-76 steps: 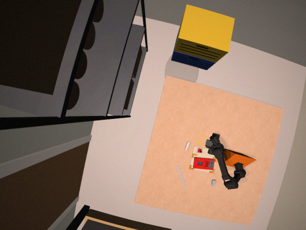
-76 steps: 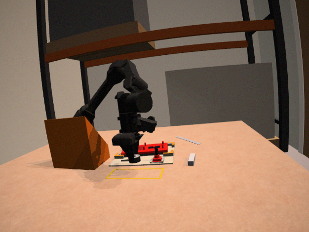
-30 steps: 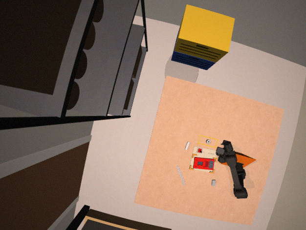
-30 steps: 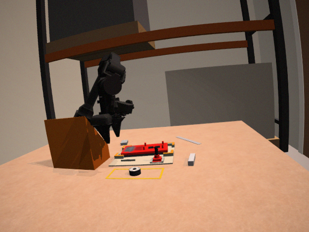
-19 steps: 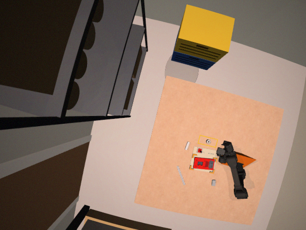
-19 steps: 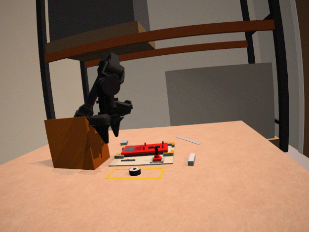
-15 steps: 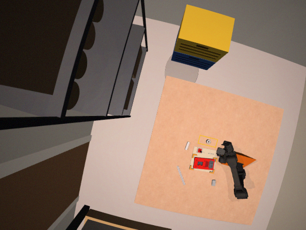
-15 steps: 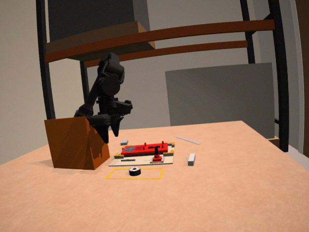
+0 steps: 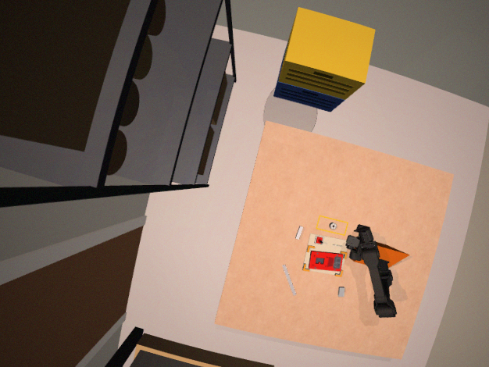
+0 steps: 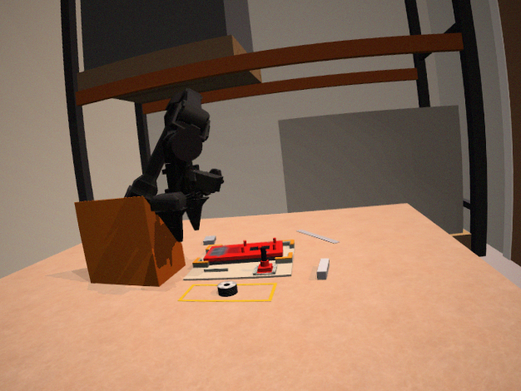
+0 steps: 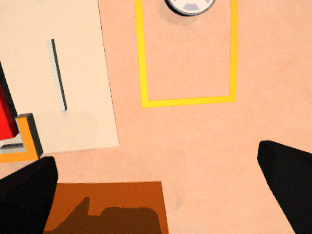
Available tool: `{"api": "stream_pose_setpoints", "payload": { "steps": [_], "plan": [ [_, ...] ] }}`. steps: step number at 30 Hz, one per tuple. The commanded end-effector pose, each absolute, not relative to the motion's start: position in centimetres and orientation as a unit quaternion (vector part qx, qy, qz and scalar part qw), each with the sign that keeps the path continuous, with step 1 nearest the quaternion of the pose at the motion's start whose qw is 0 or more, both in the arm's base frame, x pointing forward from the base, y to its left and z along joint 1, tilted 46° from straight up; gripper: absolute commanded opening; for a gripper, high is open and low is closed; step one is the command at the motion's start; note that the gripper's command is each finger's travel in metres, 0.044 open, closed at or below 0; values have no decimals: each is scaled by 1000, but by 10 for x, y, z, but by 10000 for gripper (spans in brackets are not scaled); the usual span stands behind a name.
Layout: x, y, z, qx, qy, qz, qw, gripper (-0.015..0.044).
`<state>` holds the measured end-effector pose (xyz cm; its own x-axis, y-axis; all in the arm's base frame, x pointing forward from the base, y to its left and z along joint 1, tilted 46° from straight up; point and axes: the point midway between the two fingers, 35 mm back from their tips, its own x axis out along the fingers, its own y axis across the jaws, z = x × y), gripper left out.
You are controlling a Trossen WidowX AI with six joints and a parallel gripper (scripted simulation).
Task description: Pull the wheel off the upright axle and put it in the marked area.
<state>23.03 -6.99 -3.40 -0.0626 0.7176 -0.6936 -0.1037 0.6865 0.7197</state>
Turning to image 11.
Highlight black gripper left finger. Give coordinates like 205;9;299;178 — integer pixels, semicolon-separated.
0;156;59;234

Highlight yellow rectangular outline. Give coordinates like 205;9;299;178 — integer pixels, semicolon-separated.
135;0;239;109

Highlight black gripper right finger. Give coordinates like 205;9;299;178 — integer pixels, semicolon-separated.
256;140;312;234

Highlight black and white wheel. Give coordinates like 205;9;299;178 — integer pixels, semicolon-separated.
164;0;216;17

